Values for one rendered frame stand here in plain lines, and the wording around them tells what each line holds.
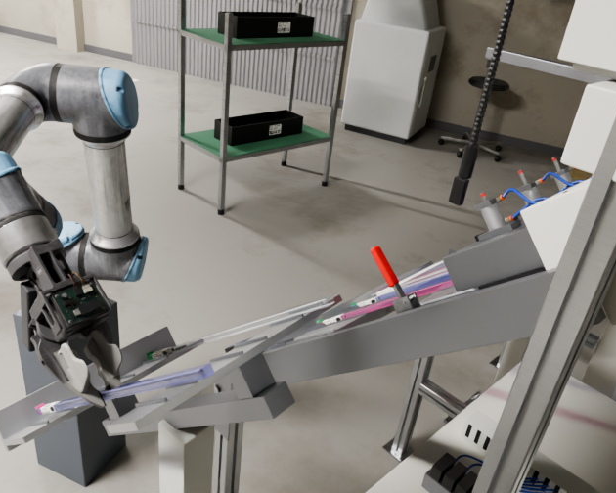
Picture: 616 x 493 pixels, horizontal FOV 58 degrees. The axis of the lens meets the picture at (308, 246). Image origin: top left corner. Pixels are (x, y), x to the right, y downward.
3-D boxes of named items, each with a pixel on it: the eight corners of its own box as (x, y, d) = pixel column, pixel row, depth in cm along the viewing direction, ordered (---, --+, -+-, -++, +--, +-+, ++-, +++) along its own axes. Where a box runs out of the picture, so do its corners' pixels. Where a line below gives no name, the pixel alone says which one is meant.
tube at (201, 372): (38, 415, 90) (35, 409, 90) (47, 411, 91) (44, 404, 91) (203, 380, 54) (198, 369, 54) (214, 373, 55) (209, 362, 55)
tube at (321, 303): (149, 361, 107) (146, 355, 107) (154, 357, 108) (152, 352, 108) (328, 306, 72) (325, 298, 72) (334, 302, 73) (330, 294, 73)
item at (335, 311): (249, 388, 110) (236, 355, 111) (439, 286, 153) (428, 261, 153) (252, 388, 109) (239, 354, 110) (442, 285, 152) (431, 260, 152)
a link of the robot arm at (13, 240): (-15, 252, 74) (45, 235, 80) (1, 282, 73) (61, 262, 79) (-6, 224, 69) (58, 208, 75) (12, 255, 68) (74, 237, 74)
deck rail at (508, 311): (242, 393, 109) (229, 363, 109) (249, 388, 110) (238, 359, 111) (599, 324, 55) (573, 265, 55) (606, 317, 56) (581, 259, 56)
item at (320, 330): (247, 376, 109) (242, 360, 110) (438, 275, 152) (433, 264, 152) (303, 362, 95) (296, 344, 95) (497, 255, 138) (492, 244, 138)
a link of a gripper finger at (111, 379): (127, 389, 69) (87, 327, 70) (112, 403, 73) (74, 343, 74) (148, 377, 71) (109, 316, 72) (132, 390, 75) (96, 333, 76)
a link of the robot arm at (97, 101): (95, 258, 148) (64, 53, 114) (153, 262, 149) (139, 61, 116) (81, 290, 138) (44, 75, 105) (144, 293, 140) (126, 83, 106)
